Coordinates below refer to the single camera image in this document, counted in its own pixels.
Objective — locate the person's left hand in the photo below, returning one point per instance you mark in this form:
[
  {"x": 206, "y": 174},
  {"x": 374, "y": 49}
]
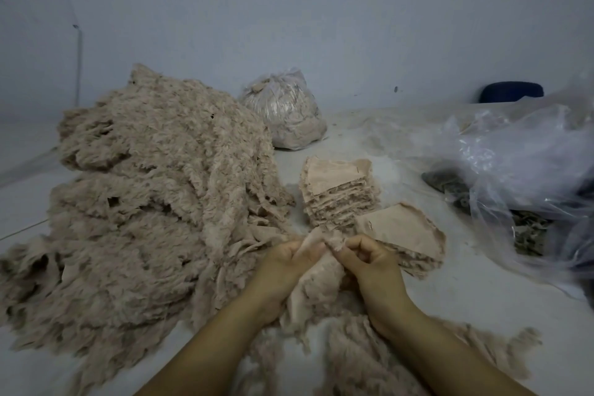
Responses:
[{"x": 278, "y": 268}]

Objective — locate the person's right hand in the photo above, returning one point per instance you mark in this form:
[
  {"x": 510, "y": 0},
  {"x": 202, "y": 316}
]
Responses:
[{"x": 379, "y": 275}]

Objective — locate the beige fabric piece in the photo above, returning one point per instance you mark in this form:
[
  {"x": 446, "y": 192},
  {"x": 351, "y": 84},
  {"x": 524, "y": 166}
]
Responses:
[{"x": 314, "y": 287}]

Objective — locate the beige scrap strips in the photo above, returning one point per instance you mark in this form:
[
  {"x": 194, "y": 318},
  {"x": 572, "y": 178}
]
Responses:
[{"x": 343, "y": 359}]

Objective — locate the stack of sorted beige pieces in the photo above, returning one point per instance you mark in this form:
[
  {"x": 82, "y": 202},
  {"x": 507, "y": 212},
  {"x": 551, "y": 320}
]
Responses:
[{"x": 336, "y": 191}]

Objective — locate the large pile beige fabric scraps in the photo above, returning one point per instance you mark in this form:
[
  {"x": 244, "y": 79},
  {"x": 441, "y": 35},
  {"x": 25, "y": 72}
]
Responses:
[{"x": 139, "y": 205}]

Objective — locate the person's left forearm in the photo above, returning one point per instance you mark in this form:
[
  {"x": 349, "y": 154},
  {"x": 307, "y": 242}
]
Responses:
[{"x": 200, "y": 363}]

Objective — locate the clear bag of beige scraps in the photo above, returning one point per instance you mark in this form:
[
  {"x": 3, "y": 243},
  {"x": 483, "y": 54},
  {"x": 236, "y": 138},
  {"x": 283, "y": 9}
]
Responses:
[{"x": 286, "y": 111}]

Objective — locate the large clear plastic bag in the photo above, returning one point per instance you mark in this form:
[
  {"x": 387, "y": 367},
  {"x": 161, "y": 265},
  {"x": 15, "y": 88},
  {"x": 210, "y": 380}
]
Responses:
[{"x": 534, "y": 168}]

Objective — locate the blue chair back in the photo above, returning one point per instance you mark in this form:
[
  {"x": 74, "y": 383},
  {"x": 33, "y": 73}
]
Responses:
[{"x": 511, "y": 92}]

